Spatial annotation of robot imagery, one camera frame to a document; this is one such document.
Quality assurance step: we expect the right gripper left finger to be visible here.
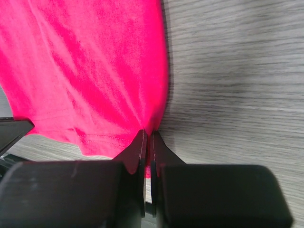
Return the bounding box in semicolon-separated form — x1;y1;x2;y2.
0;130;145;228

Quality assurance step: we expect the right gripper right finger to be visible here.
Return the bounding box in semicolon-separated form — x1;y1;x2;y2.
150;132;292;228

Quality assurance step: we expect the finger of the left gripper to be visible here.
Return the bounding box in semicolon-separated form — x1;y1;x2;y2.
0;117;34;154

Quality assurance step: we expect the red t shirt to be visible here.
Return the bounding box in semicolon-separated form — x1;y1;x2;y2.
0;0;171;179

